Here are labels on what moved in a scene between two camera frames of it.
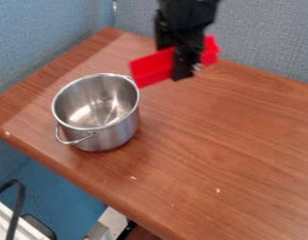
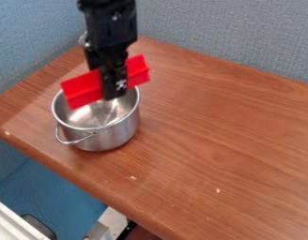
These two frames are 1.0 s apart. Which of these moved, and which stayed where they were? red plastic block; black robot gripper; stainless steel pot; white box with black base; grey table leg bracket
Moved: red plastic block; black robot gripper
Stayed: grey table leg bracket; white box with black base; stainless steel pot
